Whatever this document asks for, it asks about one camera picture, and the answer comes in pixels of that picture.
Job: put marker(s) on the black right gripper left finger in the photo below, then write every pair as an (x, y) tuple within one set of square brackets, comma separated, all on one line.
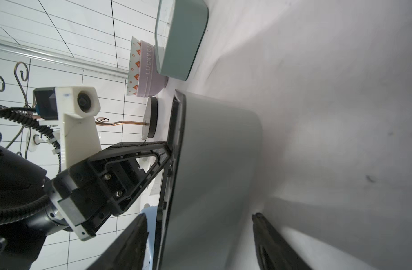
[(128, 250)]

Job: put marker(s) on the large grey-green alarm clock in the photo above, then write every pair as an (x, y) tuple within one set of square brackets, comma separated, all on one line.
[(215, 149)]

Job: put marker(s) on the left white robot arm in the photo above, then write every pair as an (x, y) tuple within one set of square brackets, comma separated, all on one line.
[(27, 215)]

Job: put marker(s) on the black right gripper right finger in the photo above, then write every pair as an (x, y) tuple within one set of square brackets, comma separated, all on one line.
[(272, 250)]

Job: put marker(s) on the lilac ribbed bowl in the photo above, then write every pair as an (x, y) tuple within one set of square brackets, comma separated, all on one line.
[(150, 82)]

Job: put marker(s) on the copper jewelry stand dark base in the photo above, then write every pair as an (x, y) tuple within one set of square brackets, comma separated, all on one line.
[(27, 117)]

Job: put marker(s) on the green patterned bowl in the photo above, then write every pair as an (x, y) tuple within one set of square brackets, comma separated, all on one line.
[(134, 67)]

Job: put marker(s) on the blue square alarm clock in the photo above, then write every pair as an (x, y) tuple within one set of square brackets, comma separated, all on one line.
[(151, 216)]

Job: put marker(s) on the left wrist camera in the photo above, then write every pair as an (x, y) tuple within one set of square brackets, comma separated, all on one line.
[(73, 111)]

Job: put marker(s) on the green rectangular alarm clock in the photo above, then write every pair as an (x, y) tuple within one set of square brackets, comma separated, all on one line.
[(179, 30)]

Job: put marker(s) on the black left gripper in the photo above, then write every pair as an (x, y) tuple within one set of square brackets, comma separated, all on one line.
[(106, 184)]

